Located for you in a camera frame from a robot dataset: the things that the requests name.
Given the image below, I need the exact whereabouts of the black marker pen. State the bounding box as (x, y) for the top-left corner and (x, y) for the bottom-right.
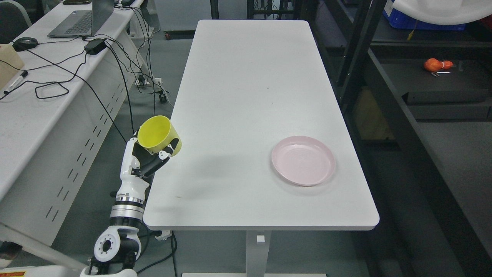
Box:
(4, 70), (29, 95)

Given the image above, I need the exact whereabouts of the white table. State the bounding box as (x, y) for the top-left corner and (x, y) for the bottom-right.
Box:
(144, 20), (380, 277)

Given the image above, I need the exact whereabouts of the yellow plastic cup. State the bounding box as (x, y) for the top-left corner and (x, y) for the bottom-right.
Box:
(137, 115), (182, 157)

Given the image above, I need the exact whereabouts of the grey laptop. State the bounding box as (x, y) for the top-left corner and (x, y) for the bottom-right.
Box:
(47, 0), (115, 38)

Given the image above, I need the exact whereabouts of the orange toy on shelf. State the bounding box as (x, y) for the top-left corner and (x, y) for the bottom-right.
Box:
(423, 58), (454, 72)

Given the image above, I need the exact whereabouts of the white side desk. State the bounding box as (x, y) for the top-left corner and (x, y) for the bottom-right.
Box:
(1, 5), (134, 248)

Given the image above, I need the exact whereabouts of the pink plastic plate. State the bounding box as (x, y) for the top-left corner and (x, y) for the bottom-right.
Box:
(271, 136), (337, 187)

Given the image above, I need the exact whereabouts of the black power adapter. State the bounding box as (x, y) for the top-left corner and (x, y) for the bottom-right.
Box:
(84, 38), (107, 55)

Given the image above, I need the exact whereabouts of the beige cardboard box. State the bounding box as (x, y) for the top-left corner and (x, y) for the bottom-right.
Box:
(0, 44), (25, 89)

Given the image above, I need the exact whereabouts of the blue plastic crate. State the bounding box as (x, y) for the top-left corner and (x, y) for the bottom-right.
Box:
(383, 7), (466, 31)

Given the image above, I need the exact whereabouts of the black round tape roll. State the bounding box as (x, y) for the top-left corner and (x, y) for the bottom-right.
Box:
(12, 37), (39, 52)

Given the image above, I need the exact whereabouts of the black metal rack frame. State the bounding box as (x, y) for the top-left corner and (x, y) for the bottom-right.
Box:
(312, 0), (491, 277)

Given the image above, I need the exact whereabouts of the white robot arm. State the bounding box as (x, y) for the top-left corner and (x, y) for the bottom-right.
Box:
(80, 197), (145, 277)

